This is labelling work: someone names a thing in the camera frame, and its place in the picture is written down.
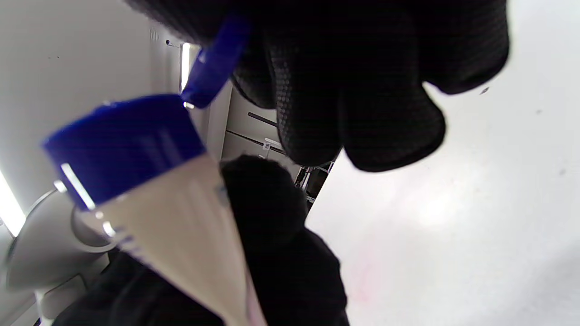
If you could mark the person's right hand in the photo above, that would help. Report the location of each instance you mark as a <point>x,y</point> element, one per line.
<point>362,54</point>

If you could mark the grey round lamp base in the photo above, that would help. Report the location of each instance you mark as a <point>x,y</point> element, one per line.
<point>41,244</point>

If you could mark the person's left hand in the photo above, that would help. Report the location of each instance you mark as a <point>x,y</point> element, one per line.
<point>290,271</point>

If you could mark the white bottle with blue cap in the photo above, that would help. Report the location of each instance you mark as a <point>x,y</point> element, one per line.
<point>136,145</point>

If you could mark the white drawer cabinet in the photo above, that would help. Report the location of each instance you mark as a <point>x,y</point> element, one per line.
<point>247,131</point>

